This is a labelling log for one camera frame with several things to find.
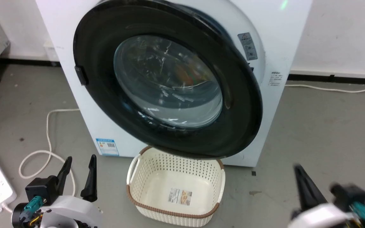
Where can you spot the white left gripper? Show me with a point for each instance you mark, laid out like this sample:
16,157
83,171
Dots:
71,212

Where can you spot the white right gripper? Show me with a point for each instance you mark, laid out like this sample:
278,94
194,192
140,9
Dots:
322,218

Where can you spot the black round washer door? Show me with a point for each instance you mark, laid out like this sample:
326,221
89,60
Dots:
93,47

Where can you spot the white front-load washing machine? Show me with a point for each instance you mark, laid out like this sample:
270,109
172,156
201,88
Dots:
284,38

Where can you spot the blue energy label sticker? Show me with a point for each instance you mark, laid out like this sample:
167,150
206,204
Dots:
107,147

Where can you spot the cream perforated laundry basket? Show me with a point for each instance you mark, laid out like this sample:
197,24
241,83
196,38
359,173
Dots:
157,193

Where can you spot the basket product label sticker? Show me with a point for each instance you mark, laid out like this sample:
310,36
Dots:
180,196

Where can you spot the orange garment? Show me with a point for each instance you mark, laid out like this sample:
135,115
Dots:
182,75

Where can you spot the grey warning label sticker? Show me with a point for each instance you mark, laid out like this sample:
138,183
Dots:
248,47

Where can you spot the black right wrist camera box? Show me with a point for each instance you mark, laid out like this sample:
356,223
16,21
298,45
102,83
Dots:
348,193

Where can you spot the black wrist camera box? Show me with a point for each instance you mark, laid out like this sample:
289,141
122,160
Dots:
348,193
41,189

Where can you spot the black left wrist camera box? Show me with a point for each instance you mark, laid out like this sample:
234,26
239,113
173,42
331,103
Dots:
41,189

